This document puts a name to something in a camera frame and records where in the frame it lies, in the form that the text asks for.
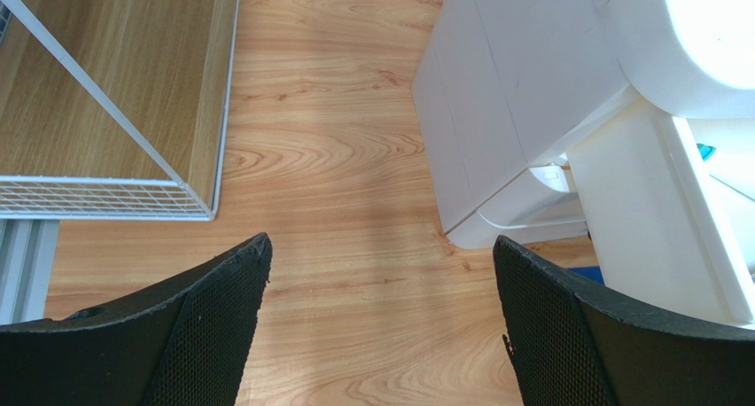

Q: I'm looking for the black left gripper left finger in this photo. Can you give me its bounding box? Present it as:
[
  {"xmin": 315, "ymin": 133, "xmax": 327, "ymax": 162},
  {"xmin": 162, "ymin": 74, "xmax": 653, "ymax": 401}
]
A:
[{"xmin": 1, "ymin": 232, "xmax": 273, "ymax": 405}]

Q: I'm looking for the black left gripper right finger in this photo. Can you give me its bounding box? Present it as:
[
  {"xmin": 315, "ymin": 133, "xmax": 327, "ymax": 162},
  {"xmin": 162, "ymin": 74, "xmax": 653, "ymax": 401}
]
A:
[{"xmin": 493, "ymin": 236, "xmax": 754, "ymax": 405}]

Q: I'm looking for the white top drawer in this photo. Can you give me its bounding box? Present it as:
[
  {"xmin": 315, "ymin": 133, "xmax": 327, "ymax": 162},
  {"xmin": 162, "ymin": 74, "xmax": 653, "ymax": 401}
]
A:
[{"xmin": 568, "ymin": 99, "xmax": 754, "ymax": 329}]

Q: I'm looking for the green cap marker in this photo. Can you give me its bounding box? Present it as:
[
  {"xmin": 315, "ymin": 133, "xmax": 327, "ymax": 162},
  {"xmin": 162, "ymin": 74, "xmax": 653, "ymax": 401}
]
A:
[{"xmin": 696, "ymin": 143, "xmax": 755, "ymax": 203}]

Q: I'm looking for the white three drawer organizer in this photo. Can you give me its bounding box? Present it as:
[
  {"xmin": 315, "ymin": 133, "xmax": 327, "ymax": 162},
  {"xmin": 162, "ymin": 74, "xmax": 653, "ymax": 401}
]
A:
[{"xmin": 412, "ymin": 0, "xmax": 754, "ymax": 249}]

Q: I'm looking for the blue folder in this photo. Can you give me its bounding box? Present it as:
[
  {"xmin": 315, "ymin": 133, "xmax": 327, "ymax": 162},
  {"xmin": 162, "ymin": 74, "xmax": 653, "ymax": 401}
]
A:
[{"xmin": 570, "ymin": 266, "xmax": 604, "ymax": 285}]

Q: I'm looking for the aluminium frame rail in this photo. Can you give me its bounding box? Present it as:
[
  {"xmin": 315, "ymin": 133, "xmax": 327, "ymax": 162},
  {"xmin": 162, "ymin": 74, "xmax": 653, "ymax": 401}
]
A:
[{"xmin": 1, "ymin": 220, "xmax": 60, "ymax": 325}]

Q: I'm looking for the white wire shelf rack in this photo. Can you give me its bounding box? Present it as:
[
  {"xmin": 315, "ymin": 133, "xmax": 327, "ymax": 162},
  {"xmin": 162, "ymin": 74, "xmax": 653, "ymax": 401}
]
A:
[{"xmin": 1, "ymin": 0, "xmax": 239, "ymax": 221}]

